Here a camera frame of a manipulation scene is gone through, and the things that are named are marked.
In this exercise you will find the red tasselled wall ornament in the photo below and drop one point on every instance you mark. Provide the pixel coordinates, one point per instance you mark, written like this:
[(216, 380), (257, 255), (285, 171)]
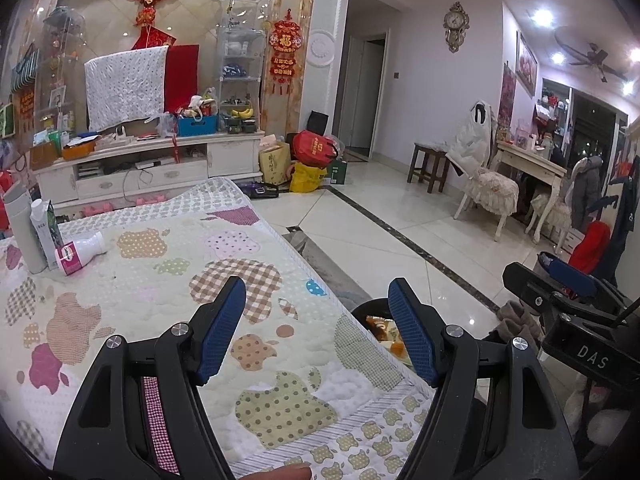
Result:
[(285, 45)]

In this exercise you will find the white dressing table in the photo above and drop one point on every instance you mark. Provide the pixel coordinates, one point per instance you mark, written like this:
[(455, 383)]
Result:
[(530, 162)]

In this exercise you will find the orange box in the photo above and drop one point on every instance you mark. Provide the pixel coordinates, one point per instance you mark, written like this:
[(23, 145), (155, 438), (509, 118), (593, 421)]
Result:
[(79, 150)]

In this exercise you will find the white set-top box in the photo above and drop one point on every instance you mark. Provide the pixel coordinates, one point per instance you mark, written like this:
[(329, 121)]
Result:
[(155, 163)]

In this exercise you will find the green tote bag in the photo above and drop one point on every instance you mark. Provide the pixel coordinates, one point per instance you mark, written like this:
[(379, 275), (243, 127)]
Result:
[(7, 120)]

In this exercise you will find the grey thermos bottle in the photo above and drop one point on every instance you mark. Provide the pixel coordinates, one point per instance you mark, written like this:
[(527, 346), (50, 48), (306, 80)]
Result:
[(25, 230)]

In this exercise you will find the brown plush slippers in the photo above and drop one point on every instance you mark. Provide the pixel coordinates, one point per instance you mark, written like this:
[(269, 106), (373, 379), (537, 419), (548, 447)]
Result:
[(517, 317)]

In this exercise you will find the white TV cabinet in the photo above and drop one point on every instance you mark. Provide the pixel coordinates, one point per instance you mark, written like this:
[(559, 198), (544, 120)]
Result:
[(225, 152)]

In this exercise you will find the dark hanging coat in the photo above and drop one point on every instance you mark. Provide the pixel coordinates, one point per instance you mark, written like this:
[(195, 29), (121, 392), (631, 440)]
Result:
[(625, 195)]

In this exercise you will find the apple print quilted blanket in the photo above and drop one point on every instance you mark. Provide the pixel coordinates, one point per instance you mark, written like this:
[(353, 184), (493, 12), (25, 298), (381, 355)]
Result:
[(150, 270)]

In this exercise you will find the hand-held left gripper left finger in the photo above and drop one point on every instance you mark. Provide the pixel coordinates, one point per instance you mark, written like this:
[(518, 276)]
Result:
[(220, 330)]

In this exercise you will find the black bin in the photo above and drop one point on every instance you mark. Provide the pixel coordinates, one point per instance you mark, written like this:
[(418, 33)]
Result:
[(360, 310)]

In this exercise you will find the ornate wall clock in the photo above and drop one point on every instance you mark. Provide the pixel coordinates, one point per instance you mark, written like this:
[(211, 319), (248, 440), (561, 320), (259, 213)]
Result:
[(456, 22)]

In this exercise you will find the wall poster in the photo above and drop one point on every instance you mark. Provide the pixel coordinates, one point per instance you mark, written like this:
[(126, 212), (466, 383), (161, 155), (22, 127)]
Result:
[(506, 92)]

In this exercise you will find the white chair floral cushion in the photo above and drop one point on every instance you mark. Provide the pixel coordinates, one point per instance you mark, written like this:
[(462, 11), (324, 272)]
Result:
[(492, 187)]

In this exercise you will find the person's left hand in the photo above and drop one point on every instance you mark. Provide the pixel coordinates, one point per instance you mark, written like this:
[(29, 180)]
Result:
[(280, 472)]

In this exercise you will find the striped tote bag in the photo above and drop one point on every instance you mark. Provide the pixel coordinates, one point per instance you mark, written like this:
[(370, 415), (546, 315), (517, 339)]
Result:
[(26, 67)]

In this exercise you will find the red cloth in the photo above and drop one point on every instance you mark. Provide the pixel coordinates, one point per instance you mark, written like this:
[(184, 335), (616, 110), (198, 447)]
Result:
[(182, 75)]

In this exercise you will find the red gold hanging banner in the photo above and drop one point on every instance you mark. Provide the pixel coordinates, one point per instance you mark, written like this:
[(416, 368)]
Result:
[(27, 105)]

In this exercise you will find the yellow bag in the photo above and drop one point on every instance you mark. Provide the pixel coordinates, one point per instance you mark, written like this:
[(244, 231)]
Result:
[(306, 179)]

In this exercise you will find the white floral stool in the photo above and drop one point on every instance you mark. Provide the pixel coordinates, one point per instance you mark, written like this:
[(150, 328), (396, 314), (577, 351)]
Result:
[(550, 212)]

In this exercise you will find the framed wall picture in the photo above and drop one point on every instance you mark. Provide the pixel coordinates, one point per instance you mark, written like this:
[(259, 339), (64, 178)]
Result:
[(526, 62)]

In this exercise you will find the blue plastic basket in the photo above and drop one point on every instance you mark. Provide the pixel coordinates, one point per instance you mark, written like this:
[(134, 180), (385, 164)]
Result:
[(197, 126)]

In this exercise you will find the grey hanging coat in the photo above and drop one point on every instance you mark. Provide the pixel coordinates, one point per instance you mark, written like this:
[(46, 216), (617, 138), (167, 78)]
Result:
[(586, 187)]

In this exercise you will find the bunch of bananas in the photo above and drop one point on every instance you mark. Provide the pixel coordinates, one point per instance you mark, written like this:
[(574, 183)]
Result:
[(242, 112)]

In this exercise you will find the ceiling fan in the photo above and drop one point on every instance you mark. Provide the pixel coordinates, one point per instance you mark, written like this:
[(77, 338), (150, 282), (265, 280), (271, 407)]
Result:
[(592, 57)]

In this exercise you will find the person's right hand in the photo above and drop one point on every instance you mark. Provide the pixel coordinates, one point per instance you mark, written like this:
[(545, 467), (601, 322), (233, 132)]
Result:
[(607, 422)]

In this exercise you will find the black bag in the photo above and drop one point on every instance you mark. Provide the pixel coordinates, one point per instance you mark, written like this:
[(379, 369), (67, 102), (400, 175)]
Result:
[(317, 121)]

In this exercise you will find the clear acrylic display shelf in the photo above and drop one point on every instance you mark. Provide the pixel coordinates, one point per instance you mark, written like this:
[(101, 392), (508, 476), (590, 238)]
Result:
[(62, 60), (242, 60)]

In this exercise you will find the beige paper bag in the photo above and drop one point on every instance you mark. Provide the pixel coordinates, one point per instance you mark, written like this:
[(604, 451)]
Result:
[(274, 164)]

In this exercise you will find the white quilted cover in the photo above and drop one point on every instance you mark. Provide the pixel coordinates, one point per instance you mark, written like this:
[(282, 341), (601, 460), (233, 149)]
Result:
[(125, 85)]

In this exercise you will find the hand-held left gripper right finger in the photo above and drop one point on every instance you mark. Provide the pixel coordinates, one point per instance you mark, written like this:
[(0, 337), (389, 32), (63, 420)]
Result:
[(412, 330)]

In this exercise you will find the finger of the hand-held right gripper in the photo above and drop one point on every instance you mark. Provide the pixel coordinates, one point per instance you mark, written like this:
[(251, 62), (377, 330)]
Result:
[(540, 295), (575, 275)]

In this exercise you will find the orange snack packet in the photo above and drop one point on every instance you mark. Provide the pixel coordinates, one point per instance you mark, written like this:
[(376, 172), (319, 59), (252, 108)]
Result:
[(380, 327)]

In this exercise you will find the green white drink carton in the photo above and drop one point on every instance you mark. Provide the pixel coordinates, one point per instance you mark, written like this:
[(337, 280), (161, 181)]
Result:
[(45, 230)]

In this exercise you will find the red garment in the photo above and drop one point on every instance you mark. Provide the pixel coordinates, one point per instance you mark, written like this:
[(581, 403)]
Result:
[(592, 245)]

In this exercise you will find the dark wooden stool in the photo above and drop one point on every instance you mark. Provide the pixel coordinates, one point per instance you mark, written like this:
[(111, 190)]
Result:
[(427, 160)]

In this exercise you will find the white bottle pink label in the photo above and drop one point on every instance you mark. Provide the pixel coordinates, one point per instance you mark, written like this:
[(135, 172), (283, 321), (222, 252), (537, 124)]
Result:
[(75, 255)]

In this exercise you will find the white puffer jacket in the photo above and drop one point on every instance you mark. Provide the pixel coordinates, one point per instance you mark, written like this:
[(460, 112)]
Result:
[(467, 140)]

